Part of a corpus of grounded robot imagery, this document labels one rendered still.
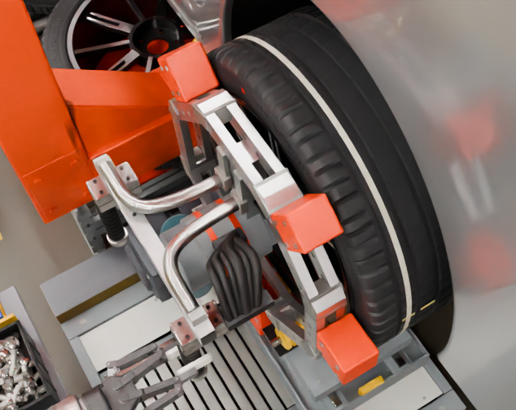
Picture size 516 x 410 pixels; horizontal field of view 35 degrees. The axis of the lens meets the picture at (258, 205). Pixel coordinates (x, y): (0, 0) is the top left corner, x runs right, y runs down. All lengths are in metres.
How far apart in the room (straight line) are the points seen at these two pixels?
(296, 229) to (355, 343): 0.29
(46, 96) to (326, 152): 0.67
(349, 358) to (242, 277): 0.25
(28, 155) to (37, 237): 0.86
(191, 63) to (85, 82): 0.45
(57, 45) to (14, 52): 0.81
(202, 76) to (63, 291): 1.08
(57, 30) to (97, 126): 0.63
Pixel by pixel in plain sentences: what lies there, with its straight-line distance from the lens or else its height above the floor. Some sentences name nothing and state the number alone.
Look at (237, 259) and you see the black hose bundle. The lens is 1.34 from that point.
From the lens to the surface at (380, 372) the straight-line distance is 2.23.
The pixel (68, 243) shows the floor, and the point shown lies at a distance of 2.64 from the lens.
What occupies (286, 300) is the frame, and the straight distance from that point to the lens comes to 1.78.
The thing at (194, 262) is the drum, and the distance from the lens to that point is 1.52.
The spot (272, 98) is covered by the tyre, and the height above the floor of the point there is 1.18.
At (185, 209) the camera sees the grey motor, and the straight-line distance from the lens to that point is 2.12.
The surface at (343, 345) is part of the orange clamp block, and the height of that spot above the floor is 0.88.
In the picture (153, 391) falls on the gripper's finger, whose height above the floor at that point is 0.84.
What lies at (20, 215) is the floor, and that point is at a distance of 2.74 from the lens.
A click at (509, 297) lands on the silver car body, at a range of 1.21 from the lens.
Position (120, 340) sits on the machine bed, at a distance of 2.38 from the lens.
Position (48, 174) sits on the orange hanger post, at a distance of 1.92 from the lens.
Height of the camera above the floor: 2.25
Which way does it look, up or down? 59 degrees down
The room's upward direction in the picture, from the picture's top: 6 degrees counter-clockwise
